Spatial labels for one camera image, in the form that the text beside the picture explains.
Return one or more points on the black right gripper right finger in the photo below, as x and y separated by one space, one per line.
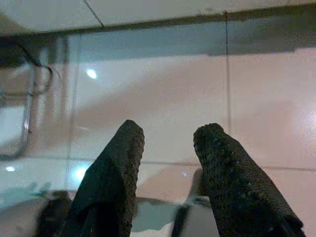
234 185

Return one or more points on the bent chrome metal tube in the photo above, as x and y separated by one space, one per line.
26 118

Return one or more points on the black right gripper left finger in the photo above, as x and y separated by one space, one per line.
111 177

